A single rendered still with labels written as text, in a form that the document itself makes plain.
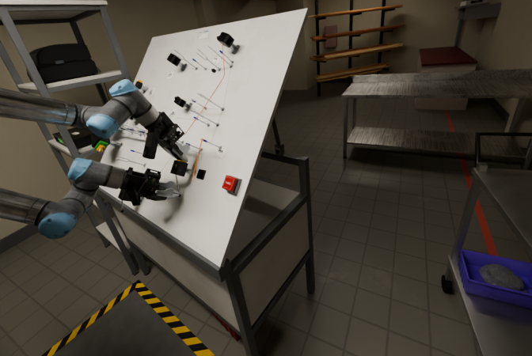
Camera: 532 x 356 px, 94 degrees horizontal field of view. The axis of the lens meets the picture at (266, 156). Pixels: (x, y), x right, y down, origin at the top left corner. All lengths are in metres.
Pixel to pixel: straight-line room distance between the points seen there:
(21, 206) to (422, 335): 1.86
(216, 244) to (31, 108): 0.67
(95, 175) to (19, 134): 2.43
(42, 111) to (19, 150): 2.47
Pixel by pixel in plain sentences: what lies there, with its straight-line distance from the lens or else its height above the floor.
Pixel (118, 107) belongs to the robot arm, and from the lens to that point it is 0.90.
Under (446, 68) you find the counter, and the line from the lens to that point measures 5.31.
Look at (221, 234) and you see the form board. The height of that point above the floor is 0.94.
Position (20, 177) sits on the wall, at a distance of 3.44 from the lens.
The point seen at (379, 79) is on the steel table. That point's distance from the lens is 3.68.
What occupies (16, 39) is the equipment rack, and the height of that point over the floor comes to 1.68.
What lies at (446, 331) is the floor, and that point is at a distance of 1.93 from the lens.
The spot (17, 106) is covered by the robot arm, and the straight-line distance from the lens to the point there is 0.93.
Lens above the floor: 1.56
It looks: 26 degrees down
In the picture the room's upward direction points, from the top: 8 degrees counter-clockwise
